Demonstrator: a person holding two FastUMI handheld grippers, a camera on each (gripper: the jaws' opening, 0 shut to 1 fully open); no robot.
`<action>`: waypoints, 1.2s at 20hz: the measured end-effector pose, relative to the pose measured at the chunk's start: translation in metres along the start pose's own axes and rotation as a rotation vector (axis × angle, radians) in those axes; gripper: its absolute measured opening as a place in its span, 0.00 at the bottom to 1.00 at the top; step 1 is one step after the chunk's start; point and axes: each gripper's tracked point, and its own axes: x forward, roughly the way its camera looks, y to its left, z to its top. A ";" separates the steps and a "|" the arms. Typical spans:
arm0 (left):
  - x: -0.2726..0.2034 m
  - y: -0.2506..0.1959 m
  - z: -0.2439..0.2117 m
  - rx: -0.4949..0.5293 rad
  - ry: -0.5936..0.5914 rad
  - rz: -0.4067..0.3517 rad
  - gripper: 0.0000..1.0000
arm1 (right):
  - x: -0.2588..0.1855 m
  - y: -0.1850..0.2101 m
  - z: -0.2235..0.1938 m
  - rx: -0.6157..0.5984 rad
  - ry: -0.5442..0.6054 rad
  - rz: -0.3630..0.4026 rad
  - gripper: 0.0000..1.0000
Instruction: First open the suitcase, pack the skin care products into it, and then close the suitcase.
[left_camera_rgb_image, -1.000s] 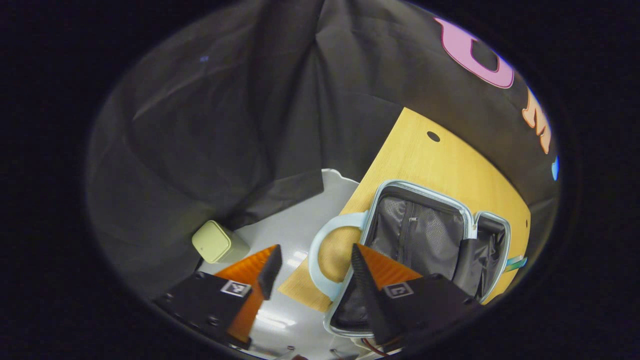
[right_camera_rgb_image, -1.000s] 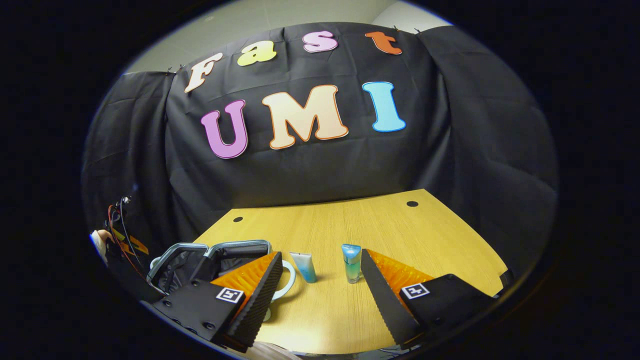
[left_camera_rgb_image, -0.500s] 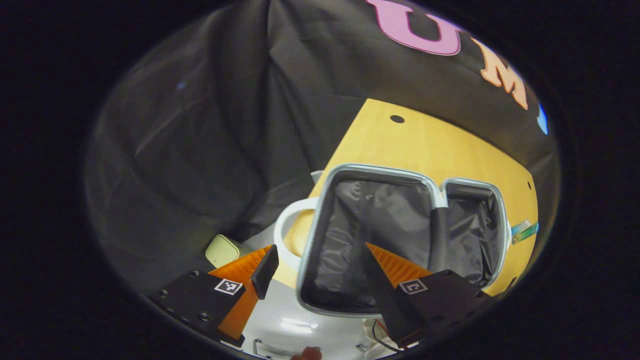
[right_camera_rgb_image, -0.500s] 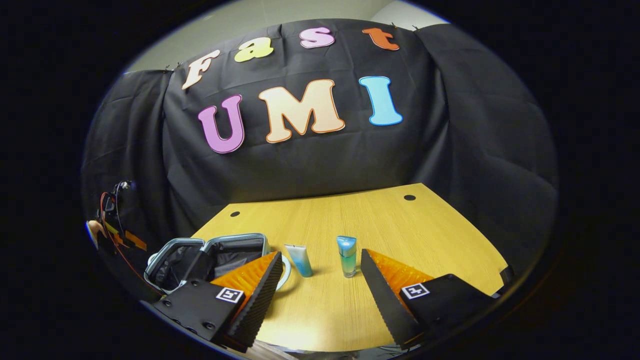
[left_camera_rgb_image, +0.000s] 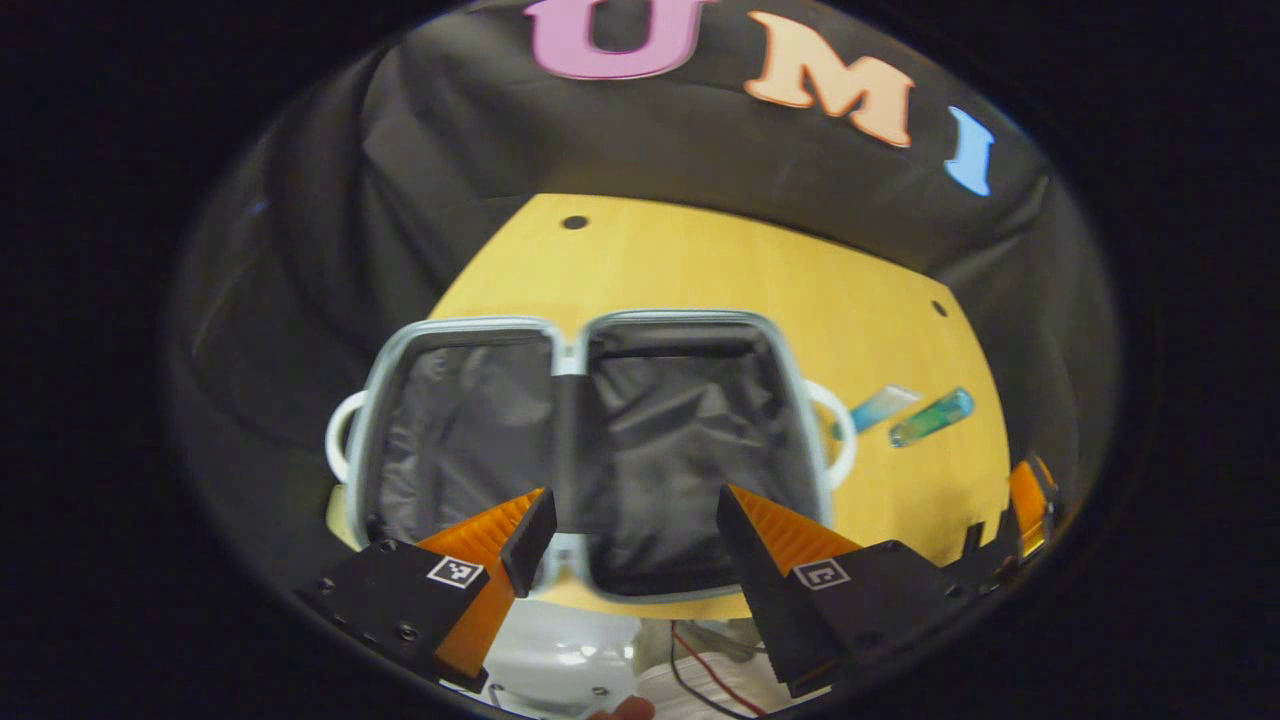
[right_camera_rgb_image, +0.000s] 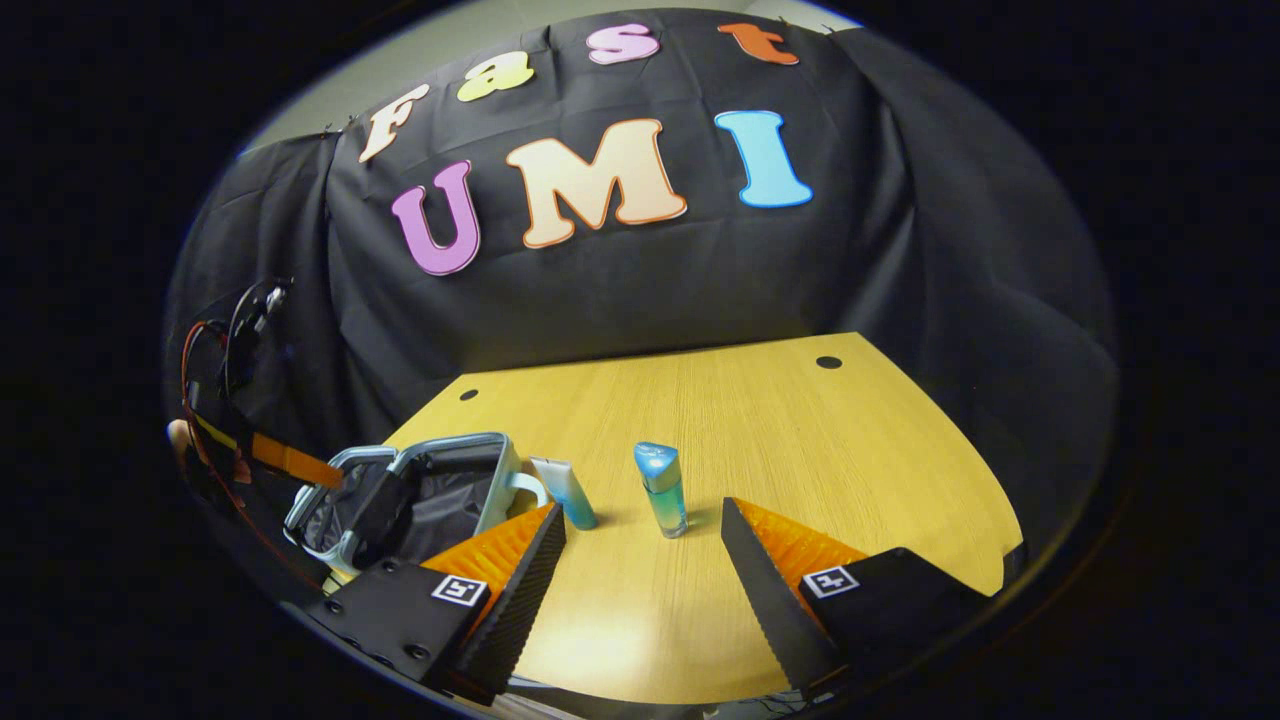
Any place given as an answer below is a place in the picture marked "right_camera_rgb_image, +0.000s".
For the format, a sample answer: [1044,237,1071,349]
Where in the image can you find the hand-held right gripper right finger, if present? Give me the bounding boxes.
[719,496,993,699]

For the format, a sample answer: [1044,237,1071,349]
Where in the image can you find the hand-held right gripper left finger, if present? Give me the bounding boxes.
[304,502,568,707]

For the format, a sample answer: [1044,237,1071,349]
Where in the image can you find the white and blue tube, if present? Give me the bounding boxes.
[527,456,599,532]

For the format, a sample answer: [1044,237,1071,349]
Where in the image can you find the pale blue suitcase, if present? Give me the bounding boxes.
[282,431,550,583]

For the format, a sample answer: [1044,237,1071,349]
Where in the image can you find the clear blue bottle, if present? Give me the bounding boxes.
[632,440,690,540]

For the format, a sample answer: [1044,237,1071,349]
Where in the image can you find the black cable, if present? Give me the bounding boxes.
[224,278,295,397]

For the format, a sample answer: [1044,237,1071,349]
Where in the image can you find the red cable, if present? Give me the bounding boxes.
[179,318,237,426]

